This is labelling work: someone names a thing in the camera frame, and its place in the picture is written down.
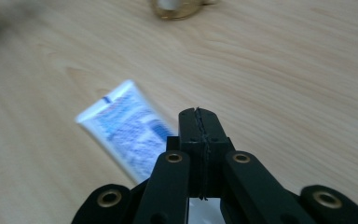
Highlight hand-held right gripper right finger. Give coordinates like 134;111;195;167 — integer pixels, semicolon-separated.
195;106;235;201

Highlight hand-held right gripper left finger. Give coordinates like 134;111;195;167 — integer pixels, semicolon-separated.
166;106;207;201

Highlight white blue toothpaste tube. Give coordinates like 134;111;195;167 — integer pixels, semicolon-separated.
75;78;224;224

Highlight amber transparent cup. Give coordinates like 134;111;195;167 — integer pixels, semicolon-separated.
149;0;222;21

